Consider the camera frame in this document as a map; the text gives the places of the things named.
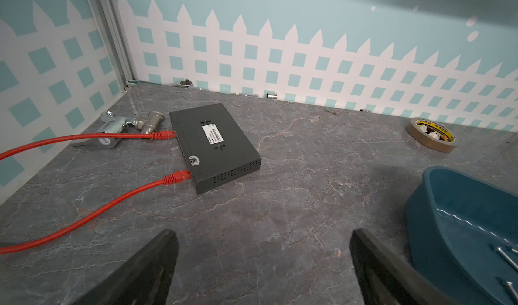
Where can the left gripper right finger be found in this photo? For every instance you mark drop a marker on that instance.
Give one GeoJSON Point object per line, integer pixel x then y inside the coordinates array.
{"type": "Point", "coordinates": [386, 279]}

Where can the silver metal bracket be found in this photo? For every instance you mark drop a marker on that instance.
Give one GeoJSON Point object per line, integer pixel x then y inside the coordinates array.
{"type": "Point", "coordinates": [119, 124]}

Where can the black power adapter box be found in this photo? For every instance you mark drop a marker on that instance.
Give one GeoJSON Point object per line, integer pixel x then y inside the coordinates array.
{"type": "Point", "coordinates": [215, 148]}

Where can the teal plastic storage box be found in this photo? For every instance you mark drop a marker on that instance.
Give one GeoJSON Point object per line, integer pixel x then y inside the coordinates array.
{"type": "Point", "coordinates": [452, 221]}

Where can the brown tape roll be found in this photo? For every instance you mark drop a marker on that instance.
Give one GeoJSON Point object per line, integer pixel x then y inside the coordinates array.
{"type": "Point", "coordinates": [432, 135]}

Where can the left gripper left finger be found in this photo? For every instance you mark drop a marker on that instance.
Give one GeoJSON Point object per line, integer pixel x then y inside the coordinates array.
{"type": "Point", "coordinates": [144, 279]}

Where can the small metal wall fitting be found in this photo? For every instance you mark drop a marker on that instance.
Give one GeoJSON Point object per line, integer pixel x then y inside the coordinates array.
{"type": "Point", "coordinates": [185, 83]}

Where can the silver screw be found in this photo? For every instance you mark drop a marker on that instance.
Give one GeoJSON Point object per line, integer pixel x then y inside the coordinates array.
{"type": "Point", "coordinates": [509, 286]}
{"type": "Point", "coordinates": [505, 256]}

